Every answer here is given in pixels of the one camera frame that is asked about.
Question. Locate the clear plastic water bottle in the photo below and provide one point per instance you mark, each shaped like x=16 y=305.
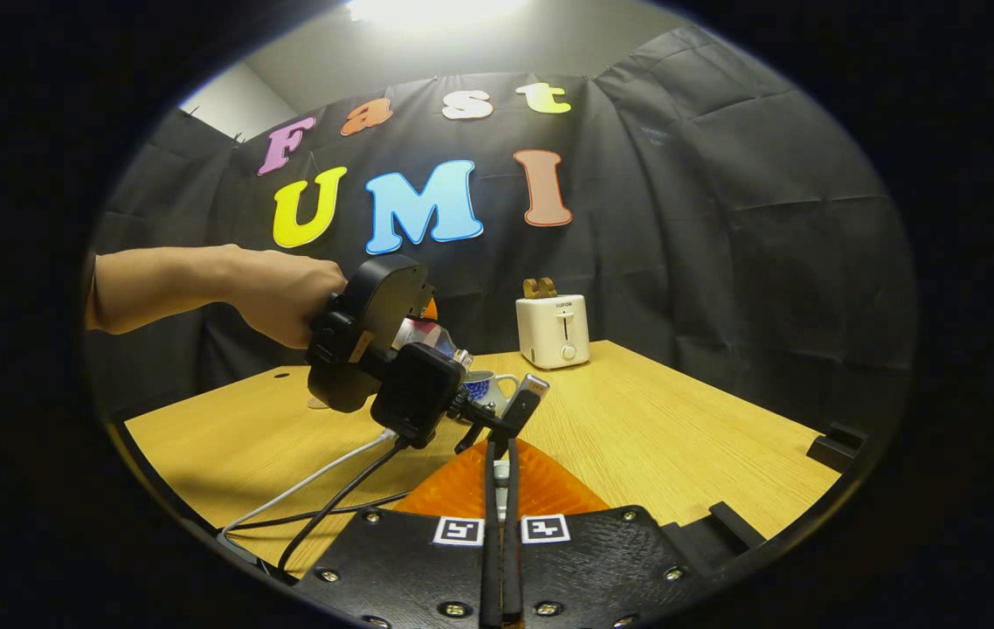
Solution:
x=427 y=336

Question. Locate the white toaster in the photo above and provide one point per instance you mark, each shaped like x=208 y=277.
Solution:
x=552 y=332

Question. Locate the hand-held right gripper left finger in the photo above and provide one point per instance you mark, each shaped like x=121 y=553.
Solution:
x=489 y=568

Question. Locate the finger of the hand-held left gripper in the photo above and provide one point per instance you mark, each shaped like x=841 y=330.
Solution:
x=430 y=308

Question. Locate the black backdrop cloth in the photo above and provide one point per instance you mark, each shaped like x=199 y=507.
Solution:
x=724 y=218

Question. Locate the black bracket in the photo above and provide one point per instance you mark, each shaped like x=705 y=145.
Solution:
x=838 y=450
x=737 y=522

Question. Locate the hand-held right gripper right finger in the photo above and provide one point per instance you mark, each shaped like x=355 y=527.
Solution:
x=512 y=568

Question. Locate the round beige coaster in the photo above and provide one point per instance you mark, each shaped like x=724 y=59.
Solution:
x=317 y=404

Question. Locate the white blue-flowered teacup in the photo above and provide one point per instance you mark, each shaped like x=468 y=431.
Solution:
x=484 y=389

